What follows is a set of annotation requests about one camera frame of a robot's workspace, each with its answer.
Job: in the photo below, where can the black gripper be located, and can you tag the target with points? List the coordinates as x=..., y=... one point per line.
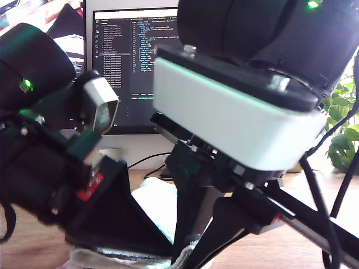
x=33, y=168
x=202, y=168

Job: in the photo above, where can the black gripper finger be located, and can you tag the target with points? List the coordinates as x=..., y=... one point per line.
x=117, y=218

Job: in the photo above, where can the pastel green pink tea towel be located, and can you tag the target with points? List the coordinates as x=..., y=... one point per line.
x=157, y=201

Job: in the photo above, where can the large black Huawei monitor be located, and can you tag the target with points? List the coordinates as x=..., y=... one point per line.
x=134, y=70

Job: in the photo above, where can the black computer monitor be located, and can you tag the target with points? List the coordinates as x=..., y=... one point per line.
x=70, y=16

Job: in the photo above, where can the green leafy houseplant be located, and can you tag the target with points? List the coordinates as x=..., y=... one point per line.
x=342, y=134

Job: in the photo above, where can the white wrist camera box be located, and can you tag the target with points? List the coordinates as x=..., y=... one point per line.
x=98, y=92
x=224, y=112

